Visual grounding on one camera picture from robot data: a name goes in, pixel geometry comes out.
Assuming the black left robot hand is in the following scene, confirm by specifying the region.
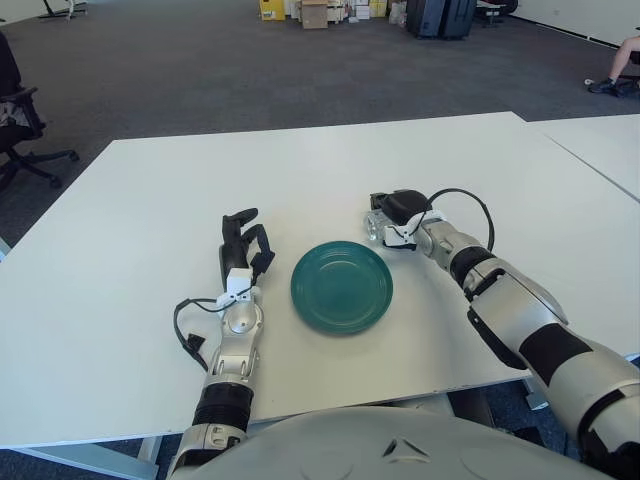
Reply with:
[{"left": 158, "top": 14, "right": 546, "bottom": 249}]
[{"left": 218, "top": 207, "right": 277, "bottom": 291}]

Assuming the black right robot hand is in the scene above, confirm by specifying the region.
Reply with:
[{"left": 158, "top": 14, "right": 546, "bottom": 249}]
[{"left": 368, "top": 188, "right": 433, "bottom": 228}]

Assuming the clear glass cup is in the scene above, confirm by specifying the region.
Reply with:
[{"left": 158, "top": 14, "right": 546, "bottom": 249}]
[{"left": 363, "top": 209, "right": 396, "bottom": 244}]

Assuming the green round plate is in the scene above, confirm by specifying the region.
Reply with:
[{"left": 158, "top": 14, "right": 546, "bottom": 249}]
[{"left": 290, "top": 240, "right": 395, "bottom": 335}]

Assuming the dark blue hard case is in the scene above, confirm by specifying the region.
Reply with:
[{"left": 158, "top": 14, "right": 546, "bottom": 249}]
[{"left": 405, "top": 0, "right": 447, "bottom": 38}]

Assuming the black hard case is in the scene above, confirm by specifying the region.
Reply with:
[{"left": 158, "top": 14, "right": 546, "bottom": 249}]
[{"left": 439, "top": 0, "right": 476, "bottom": 41}]

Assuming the stack of white boxes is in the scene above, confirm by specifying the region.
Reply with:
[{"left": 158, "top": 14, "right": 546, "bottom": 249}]
[{"left": 328, "top": 0, "right": 390, "bottom": 24}]

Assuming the brown cardboard box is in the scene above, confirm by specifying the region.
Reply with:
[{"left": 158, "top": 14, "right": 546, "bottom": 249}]
[{"left": 300, "top": 0, "right": 330, "bottom": 30}]

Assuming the grey robot torso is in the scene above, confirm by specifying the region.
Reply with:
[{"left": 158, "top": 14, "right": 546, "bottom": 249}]
[{"left": 164, "top": 405, "right": 601, "bottom": 480}]

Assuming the yellow box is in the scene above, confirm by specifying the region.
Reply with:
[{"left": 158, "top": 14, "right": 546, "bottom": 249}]
[{"left": 258, "top": 0, "right": 287, "bottom": 22}]

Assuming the black empty office chair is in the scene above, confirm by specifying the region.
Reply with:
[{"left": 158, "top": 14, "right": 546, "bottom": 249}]
[{"left": 0, "top": 32, "right": 80, "bottom": 194}]

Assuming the seated person in shorts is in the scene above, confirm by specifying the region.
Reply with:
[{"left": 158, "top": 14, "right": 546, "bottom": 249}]
[{"left": 588, "top": 34, "right": 640, "bottom": 95}]

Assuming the white floor rack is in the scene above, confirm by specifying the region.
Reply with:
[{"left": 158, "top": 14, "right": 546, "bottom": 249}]
[{"left": 38, "top": 0, "right": 88, "bottom": 20}]

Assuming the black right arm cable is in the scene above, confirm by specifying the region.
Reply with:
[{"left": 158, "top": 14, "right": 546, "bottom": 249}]
[{"left": 427, "top": 187, "right": 496, "bottom": 251}]

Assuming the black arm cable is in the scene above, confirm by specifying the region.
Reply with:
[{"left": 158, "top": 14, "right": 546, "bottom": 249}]
[
  {"left": 427, "top": 187, "right": 496, "bottom": 251},
  {"left": 173, "top": 298, "right": 229, "bottom": 372}
]

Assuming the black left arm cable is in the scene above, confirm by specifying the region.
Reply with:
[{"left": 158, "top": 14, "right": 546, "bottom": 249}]
[{"left": 173, "top": 298, "right": 229, "bottom": 372}]

